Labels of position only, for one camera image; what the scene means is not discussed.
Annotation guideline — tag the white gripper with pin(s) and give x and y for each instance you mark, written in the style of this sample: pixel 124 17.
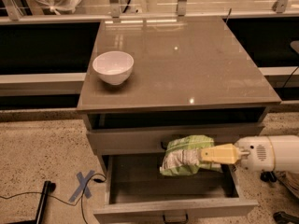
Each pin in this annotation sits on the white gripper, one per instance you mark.
pixel 254 154

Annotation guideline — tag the green jalapeno chip bag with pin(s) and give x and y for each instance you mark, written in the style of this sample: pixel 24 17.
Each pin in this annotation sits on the green jalapeno chip bag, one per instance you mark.
pixel 181 157

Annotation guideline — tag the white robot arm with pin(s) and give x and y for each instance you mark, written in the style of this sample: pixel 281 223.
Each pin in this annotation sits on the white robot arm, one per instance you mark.
pixel 286 152

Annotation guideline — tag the grey drawer cabinet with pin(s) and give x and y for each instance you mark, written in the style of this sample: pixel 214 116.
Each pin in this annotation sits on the grey drawer cabinet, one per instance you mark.
pixel 187 72

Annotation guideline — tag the open middle drawer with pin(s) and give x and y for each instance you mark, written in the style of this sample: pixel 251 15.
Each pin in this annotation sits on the open middle drawer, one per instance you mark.
pixel 136 191

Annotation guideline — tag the black stand leg right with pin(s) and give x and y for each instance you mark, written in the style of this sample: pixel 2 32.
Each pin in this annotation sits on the black stand leg right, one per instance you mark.
pixel 268 177

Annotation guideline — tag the black stand leg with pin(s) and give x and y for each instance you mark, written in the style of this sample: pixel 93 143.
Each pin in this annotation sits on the black stand leg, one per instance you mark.
pixel 48 189
pixel 268 177

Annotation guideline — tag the black object bottom right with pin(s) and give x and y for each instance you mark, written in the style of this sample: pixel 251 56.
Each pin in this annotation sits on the black object bottom right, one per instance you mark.
pixel 282 217

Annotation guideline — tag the white bowl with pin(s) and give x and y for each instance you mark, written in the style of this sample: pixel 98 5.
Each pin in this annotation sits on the white bowl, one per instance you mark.
pixel 113 67

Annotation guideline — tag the blue tape cross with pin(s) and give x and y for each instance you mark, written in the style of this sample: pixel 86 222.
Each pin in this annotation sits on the blue tape cross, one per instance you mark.
pixel 82 189

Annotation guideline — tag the black stand leg left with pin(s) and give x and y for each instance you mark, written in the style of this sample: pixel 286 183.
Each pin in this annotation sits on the black stand leg left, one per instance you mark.
pixel 48 189

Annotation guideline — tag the black top drawer handle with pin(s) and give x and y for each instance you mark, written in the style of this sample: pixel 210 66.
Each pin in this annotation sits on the black top drawer handle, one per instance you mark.
pixel 164 145

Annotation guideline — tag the black drawer handle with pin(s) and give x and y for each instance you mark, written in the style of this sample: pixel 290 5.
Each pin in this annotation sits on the black drawer handle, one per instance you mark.
pixel 184 219
pixel 164 145

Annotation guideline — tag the black middle drawer handle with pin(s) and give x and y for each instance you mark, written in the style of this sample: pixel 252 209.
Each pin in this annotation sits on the black middle drawer handle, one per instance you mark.
pixel 184 219

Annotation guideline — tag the metal railing post left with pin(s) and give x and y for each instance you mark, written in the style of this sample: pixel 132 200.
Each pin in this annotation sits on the metal railing post left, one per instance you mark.
pixel 13 11

